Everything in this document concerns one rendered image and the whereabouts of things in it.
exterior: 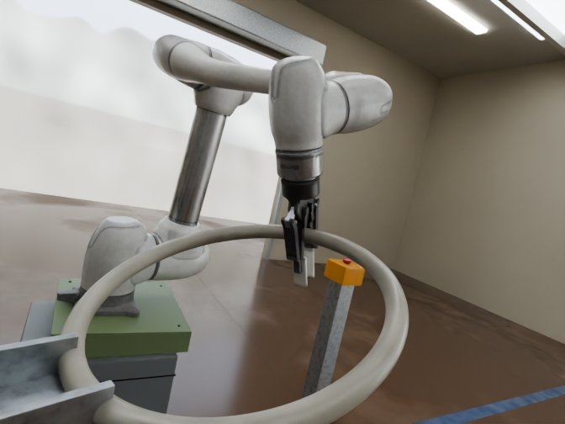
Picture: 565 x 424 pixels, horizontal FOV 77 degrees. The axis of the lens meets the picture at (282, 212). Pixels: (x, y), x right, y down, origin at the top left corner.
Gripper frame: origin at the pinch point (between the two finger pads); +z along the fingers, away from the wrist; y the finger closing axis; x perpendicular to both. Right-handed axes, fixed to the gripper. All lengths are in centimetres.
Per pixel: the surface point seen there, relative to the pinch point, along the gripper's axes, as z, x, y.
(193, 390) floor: 139, -103, -50
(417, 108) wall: 50, -86, -700
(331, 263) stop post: 39, -19, -64
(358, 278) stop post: 44, -7, -66
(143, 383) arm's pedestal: 41, -45, 14
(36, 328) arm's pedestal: 26, -76, 23
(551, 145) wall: 92, 124, -594
